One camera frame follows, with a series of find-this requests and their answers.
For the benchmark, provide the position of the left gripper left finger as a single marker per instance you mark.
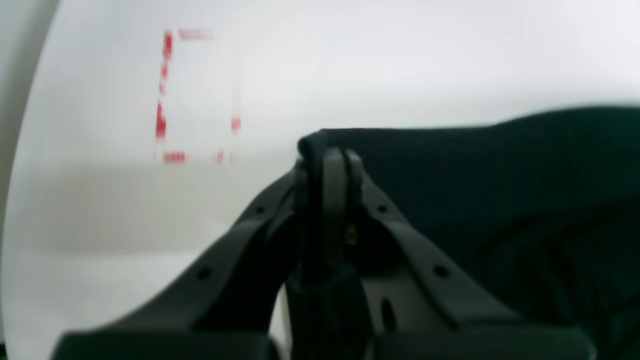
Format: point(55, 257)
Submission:
point(221, 306)

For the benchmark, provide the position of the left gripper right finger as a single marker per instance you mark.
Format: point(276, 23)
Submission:
point(420, 304)

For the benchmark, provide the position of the black T-shirt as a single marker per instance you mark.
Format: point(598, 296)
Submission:
point(543, 211)

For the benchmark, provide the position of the red tape rectangle marking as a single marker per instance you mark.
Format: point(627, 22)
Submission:
point(198, 117)

